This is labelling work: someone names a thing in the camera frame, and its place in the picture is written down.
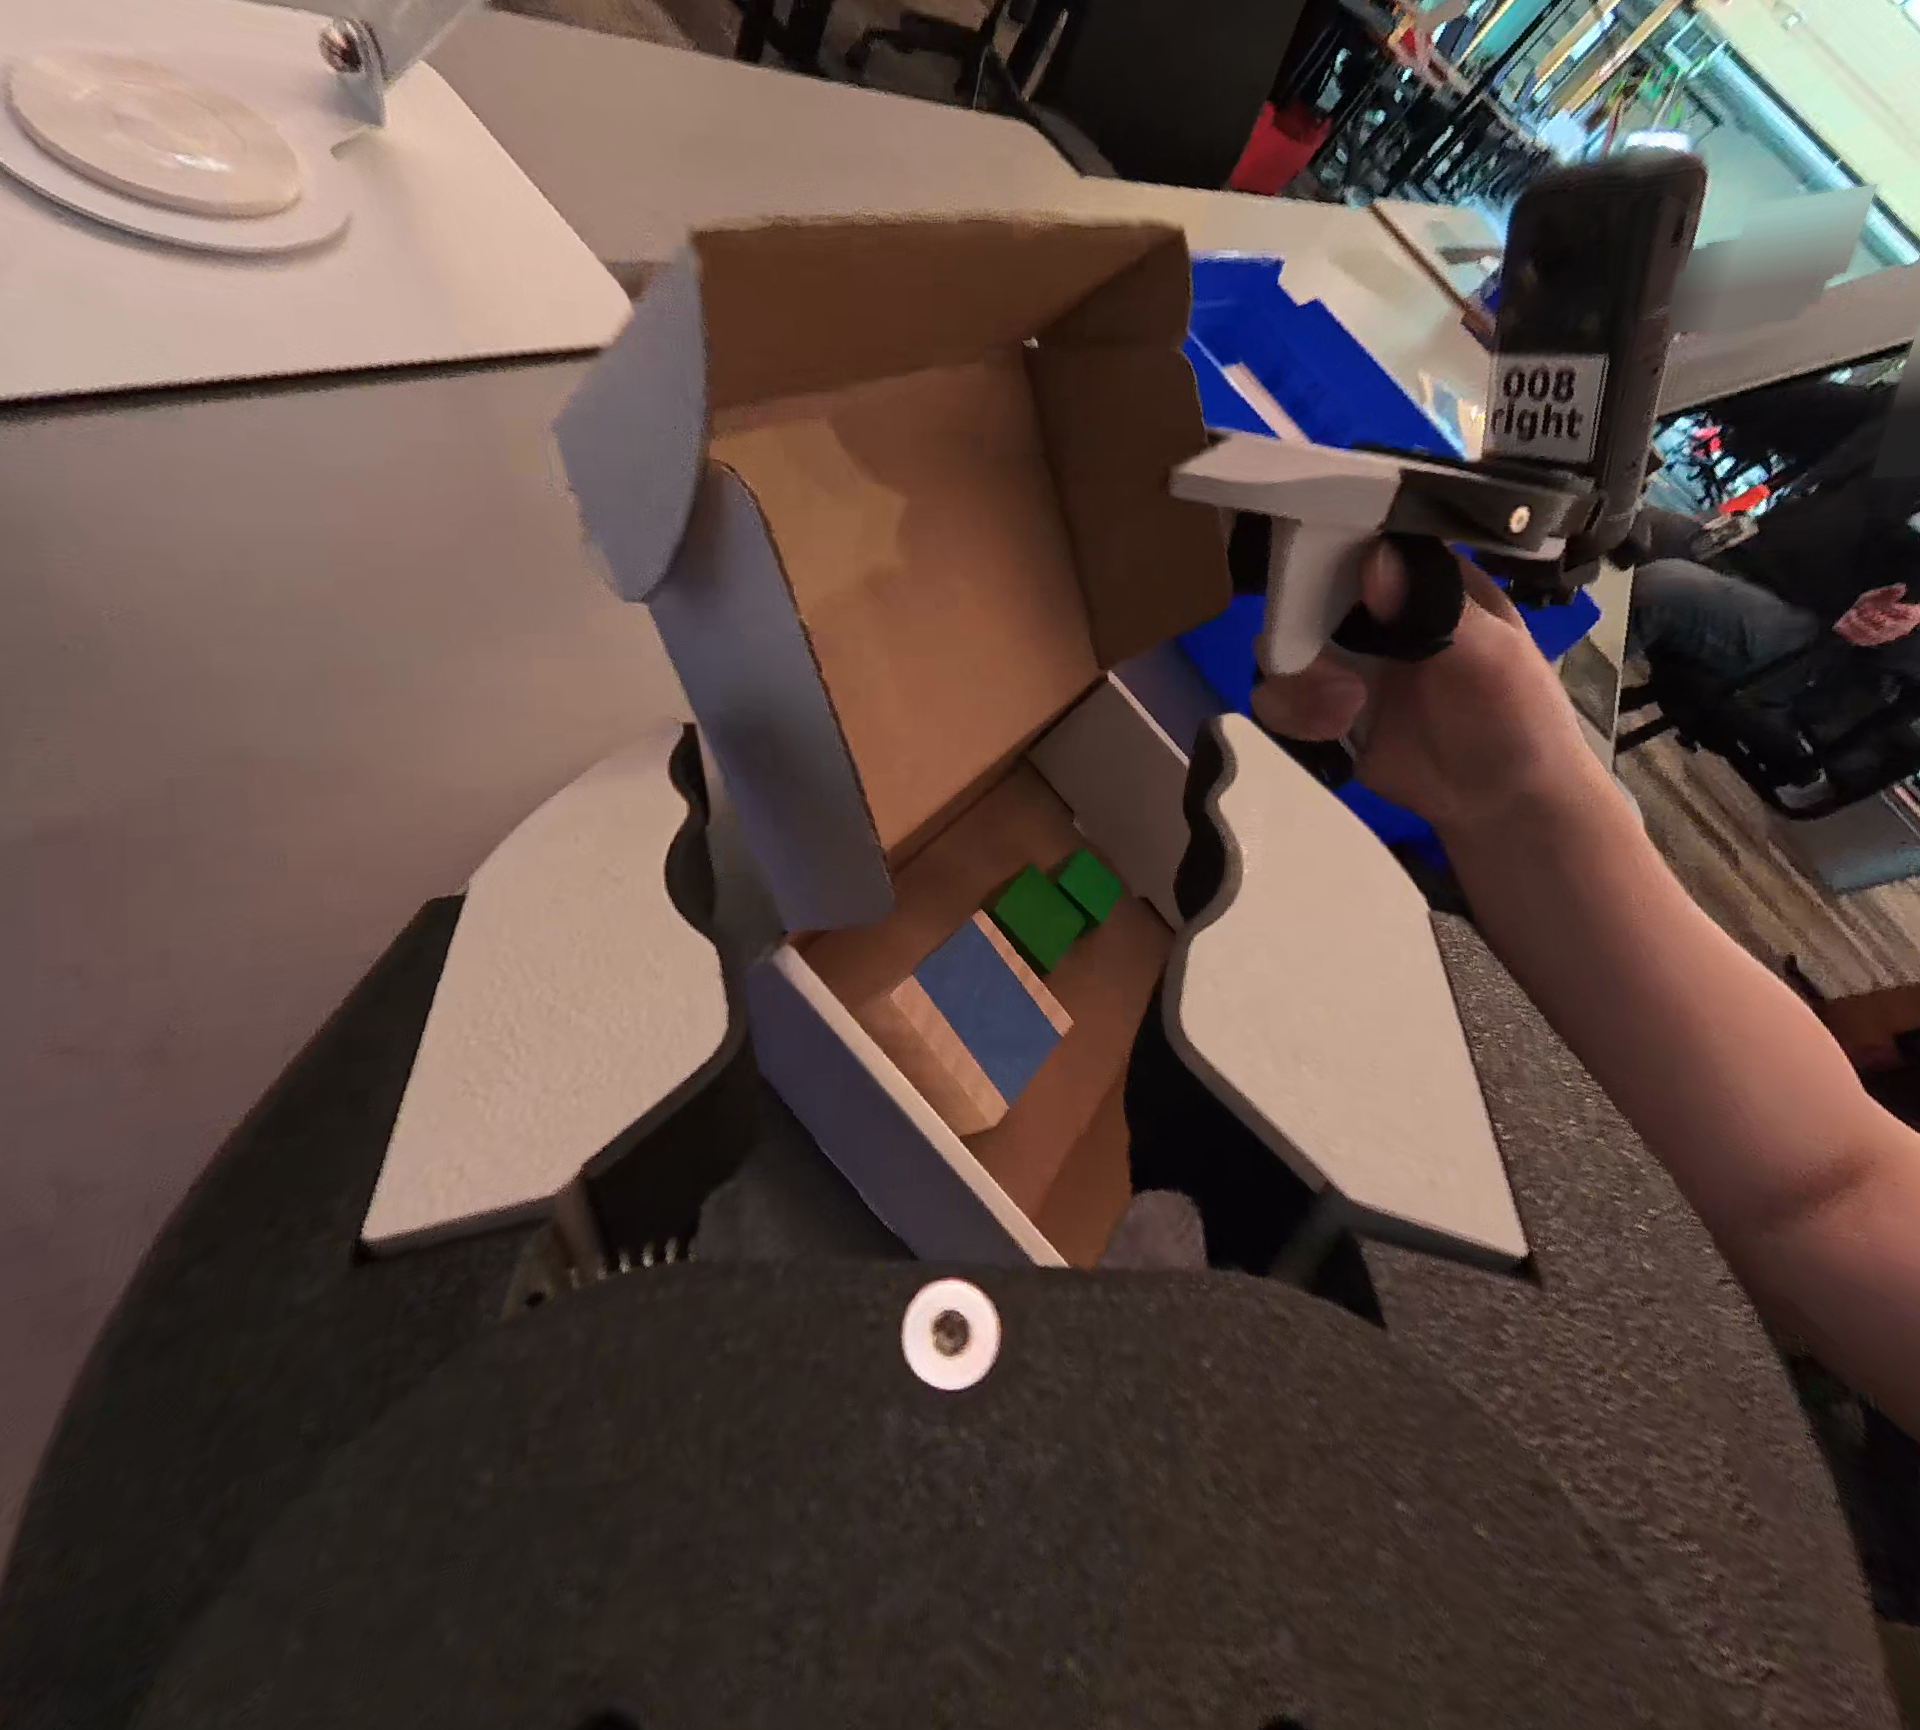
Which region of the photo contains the white stand base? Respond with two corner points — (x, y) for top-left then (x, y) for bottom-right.
(0, 0), (632, 404)

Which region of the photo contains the person's right forearm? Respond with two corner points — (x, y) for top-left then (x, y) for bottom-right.
(1431, 772), (1920, 1403)

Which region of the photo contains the blue plastic bin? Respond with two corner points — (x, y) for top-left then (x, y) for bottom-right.
(1177, 252), (1604, 862)

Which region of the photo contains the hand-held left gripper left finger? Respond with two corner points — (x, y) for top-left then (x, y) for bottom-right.
(358, 727), (751, 1274)

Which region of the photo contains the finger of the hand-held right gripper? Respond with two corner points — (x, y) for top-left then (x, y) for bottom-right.
(1169, 434), (1468, 521)

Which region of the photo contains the blue striped wooden cube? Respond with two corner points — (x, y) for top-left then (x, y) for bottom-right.
(887, 913), (1077, 1141)

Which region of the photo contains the red box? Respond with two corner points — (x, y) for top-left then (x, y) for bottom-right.
(1231, 98), (1320, 195)

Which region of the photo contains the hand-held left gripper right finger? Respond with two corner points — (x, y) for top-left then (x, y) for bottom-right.
(1126, 711), (1535, 1282)

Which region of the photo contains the person's right hand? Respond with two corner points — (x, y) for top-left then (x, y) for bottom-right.
(1250, 543), (1620, 851)

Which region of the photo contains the white cardboard box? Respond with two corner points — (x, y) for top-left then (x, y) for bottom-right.
(553, 215), (1238, 1271)

